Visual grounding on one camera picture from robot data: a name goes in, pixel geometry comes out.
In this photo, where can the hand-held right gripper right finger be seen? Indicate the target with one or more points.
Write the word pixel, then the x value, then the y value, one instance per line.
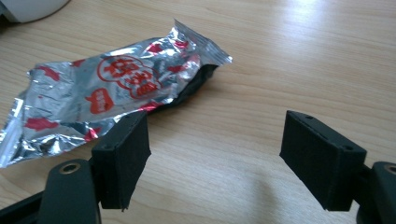
pixel 320 161

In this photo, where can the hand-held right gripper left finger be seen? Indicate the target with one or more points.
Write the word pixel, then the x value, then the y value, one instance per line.
pixel 120 161

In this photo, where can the silver foil wrapper red print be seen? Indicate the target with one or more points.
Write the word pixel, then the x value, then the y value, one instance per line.
pixel 81 93

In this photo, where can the white pedal bin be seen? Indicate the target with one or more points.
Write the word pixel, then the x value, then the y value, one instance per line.
pixel 34 8

